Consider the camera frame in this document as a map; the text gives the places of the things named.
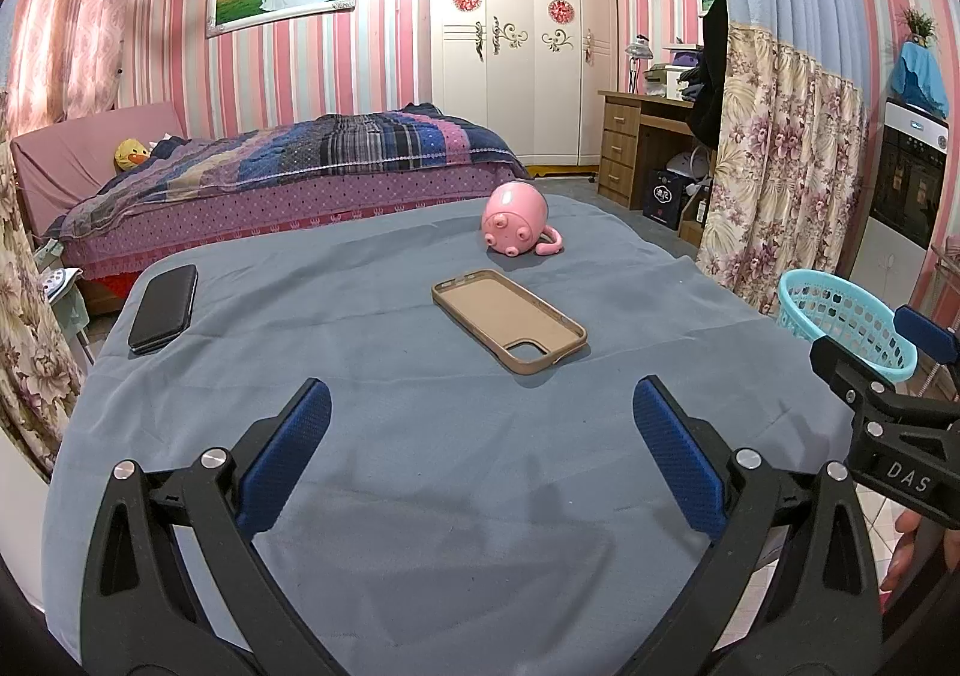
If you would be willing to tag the white patterned stool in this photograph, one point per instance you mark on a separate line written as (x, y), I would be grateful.
(64, 286)

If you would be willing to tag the black and white oven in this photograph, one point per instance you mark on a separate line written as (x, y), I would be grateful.
(907, 181)

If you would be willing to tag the grey blue tablecloth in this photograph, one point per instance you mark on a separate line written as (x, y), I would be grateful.
(375, 383)

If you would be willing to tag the blue cloth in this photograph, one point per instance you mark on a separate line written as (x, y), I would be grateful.
(919, 80)

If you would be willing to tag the teal plastic basket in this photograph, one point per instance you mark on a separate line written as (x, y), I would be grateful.
(825, 308)

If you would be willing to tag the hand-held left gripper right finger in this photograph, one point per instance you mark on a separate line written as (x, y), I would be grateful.
(679, 455)

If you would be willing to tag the tan phone case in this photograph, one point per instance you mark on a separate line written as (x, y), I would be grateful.
(502, 316)

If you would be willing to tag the wooden desk with drawers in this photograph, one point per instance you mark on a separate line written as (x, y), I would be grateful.
(622, 144)

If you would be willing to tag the black hanging garment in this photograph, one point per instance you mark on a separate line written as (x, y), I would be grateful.
(709, 69)

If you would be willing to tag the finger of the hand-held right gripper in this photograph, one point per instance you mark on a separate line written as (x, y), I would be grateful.
(855, 376)
(926, 332)

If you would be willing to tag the pink pig mug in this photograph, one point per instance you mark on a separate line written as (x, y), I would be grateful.
(514, 211)

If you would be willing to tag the pink bed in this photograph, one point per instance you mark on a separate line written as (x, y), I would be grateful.
(225, 226)

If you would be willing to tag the potted plant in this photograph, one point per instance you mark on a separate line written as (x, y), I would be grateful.
(919, 25)

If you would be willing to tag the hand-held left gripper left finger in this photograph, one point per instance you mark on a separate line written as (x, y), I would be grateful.
(289, 451)

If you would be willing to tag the white box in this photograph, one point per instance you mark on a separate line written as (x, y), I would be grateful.
(667, 80)

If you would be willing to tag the blue and floral curtain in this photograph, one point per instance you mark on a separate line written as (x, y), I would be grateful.
(780, 159)
(22, 346)

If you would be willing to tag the white wardrobe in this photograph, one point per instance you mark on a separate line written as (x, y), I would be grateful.
(517, 106)

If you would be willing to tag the black smartphone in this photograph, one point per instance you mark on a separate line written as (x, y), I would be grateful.
(161, 308)

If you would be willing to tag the patchwork striped blanket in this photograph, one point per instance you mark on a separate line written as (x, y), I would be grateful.
(337, 151)

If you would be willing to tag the long pink curtain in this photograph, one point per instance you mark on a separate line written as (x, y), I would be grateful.
(75, 9)

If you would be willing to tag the person's right hand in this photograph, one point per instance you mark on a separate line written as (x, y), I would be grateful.
(904, 548)

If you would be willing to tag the small white fan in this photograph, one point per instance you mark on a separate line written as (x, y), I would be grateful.
(691, 165)

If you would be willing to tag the black box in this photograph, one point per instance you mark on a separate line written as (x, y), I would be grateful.
(666, 200)

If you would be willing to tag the yellow duck plush toy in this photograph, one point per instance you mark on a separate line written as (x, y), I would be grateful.
(130, 155)

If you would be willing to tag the desk lamp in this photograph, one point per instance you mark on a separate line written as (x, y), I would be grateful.
(639, 50)

